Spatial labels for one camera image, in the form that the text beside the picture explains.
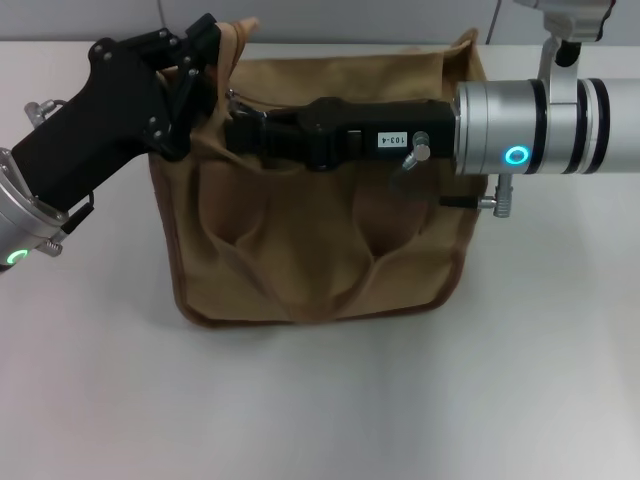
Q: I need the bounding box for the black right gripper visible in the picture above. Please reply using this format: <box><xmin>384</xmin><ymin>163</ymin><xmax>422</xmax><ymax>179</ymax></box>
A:
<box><xmin>223</xmin><ymin>96</ymin><xmax>462</xmax><ymax>175</ymax></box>

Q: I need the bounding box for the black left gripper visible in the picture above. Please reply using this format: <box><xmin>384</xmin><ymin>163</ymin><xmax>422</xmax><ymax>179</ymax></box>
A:
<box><xmin>9</xmin><ymin>13</ymin><xmax>222</xmax><ymax>217</ymax></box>

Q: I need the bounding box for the silver zipper pull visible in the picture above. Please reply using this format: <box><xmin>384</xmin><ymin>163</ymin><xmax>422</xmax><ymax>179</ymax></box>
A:
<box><xmin>227</xmin><ymin>87</ymin><xmax>257</xmax><ymax>121</ymax></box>

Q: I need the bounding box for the khaki fabric food bag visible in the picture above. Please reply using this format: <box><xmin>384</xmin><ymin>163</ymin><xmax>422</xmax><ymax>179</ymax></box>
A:
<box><xmin>148</xmin><ymin>16</ymin><xmax>489</xmax><ymax>331</ymax></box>

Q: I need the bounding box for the left gripper cable with plugs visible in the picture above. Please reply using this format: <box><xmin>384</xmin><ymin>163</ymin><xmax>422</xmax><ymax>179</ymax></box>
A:
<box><xmin>23</xmin><ymin>98</ymin><xmax>97</xmax><ymax>257</ymax></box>

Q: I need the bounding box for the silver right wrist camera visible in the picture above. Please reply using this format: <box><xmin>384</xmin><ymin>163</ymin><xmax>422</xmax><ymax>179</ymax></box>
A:
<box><xmin>513</xmin><ymin>0</ymin><xmax>616</xmax><ymax>106</ymax></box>

